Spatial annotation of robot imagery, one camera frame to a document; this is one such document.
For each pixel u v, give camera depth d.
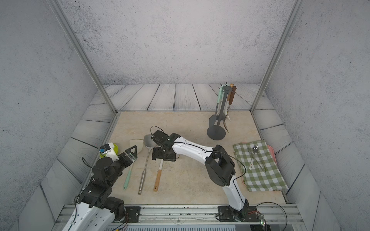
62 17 0.73
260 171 0.87
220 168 0.49
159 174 0.87
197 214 0.74
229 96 0.80
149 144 0.96
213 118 0.99
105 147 0.64
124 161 0.65
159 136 0.68
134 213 0.73
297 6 0.70
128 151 0.67
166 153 0.72
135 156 0.68
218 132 1.06
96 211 0.51
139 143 0.99
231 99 0.83
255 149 0.96
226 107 0.91
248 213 0.69
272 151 0.95
